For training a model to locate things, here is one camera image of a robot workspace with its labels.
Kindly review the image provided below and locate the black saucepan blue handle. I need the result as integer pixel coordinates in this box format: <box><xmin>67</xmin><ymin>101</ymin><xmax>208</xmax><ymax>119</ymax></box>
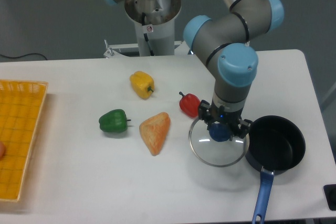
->
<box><xmin>246</xmin><ymin>115</ymin><xmax>306</xmax><ymax>223</ymax></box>

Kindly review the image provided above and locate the red bell pepper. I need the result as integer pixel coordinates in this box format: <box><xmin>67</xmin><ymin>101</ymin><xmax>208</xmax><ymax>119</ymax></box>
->
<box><xmin>179</xmin><ymin>91</ymin><xmax>201</xmax><ymax>118</ymax></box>

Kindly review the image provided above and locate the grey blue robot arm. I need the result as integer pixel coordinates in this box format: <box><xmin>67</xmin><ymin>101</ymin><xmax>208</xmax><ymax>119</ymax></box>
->
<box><xmin>105</xmin><ymin>0</ymin><xmax>284</xmax><ymax>138</ymax></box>

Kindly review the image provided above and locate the black cable on pedestal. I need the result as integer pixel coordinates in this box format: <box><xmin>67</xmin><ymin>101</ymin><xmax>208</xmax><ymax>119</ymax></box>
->
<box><xmin>141</xmin><ymin>12</ymin><xmax>155</xmax><ymax>57</ymax></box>

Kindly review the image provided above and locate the black device at table edge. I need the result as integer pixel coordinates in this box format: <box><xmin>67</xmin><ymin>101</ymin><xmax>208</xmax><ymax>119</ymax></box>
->
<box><xmin>323</xmin><ymin>184</ymin><xmax>336</xmax><ymax>211</ymax></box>

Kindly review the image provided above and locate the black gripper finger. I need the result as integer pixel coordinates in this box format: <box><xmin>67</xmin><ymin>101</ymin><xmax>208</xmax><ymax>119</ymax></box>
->
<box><xmin>229</xmin><ymin>119</ymin><xmax>252</xmax><ymax>141</ymax></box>
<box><xmin>197</xmin><ymin>100</ymin><xmax>212</xmax><ymax>125</ymax></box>

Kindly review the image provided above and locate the yellow woven basket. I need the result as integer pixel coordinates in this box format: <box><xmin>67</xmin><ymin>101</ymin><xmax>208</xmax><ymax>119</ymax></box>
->
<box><xmin>1</xmin><ymin>79</ymin><xmax>48</xmax><ymax>202</ymax></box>

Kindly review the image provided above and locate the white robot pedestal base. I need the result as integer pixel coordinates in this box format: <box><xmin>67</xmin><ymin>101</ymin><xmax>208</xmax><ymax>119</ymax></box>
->
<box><xmin>107</xmin><ymin>0</ymin><xmax>182</xmax><ymax>56</ymax></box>

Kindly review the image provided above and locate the green bell pepper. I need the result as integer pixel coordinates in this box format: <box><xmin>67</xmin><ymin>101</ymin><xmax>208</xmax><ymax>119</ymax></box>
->
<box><xmin>99</xmin><ymin>109</ymin><xmax>131</xmax><ymax>133</ymax></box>

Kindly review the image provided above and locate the triangular bread pastry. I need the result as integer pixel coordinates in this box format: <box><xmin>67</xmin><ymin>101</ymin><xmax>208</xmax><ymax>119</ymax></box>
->
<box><xmin>139</xmin><ymin>112</ymin><xmax>171</xmax><ymax>156</ymax></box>

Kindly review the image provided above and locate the black cable on floor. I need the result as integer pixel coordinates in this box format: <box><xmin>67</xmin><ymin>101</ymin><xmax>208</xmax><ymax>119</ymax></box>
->
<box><xmin>0</xmin><ymin>52</ymin><xmax>48</xmax><ymax>60</ymax></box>

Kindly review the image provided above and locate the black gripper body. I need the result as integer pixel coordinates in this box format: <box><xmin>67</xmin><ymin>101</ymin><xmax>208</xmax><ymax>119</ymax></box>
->
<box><xmin>207</xmin><ymin>103</ymin><xmax>243</xmax><ymax>130</ymax></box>

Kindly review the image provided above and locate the glass lid blue knob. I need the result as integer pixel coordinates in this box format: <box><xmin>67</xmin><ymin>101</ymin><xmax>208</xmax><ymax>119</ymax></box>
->
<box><xmin>188</xmin><ymin>119</ymin><xmax>249</xmax><ymax>167</ymax></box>

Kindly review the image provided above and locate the yellow bell pepper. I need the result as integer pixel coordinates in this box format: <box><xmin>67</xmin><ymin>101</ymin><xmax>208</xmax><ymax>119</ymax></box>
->
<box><xmin>129</xmin><ymin>71</ymin><xmax>155</xmax><ymax>99</ymax></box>

